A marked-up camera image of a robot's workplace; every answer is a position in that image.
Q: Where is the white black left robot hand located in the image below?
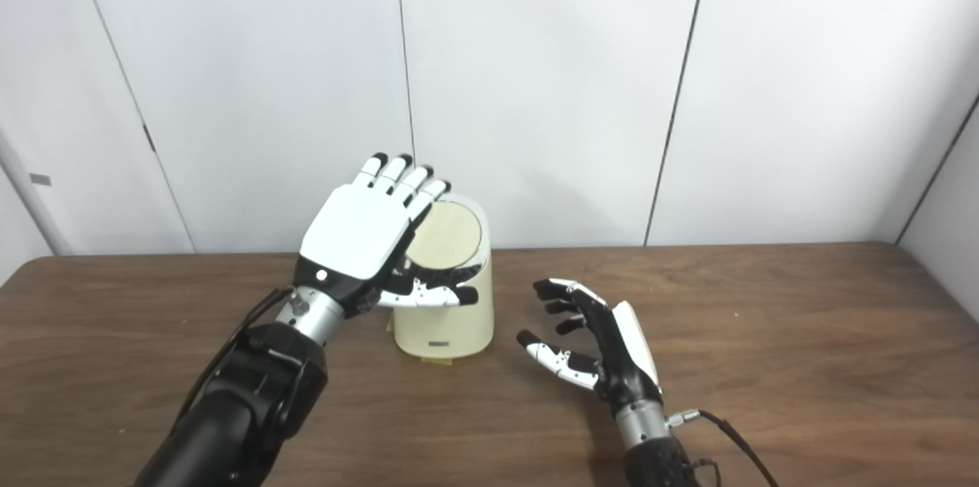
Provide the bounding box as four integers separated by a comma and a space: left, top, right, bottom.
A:
294, 153, 480, 318

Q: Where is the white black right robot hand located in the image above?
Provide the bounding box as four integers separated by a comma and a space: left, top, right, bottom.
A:
516, 278, 663, 409

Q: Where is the round cream bin lid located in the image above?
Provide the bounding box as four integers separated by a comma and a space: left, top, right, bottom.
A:
404, 200, 483, 271

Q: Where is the cream-colored bin body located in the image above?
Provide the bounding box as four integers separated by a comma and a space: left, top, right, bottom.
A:
390, 196, 495, 359

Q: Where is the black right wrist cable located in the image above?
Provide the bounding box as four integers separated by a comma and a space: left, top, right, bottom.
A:
665, 409, 781, 487

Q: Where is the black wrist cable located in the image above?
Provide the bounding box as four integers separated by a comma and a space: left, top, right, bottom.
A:
665, 409, 781, 487
172, 287, 296, 428

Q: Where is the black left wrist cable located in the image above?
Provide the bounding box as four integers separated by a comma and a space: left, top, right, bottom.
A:
172, 287, 296, 428

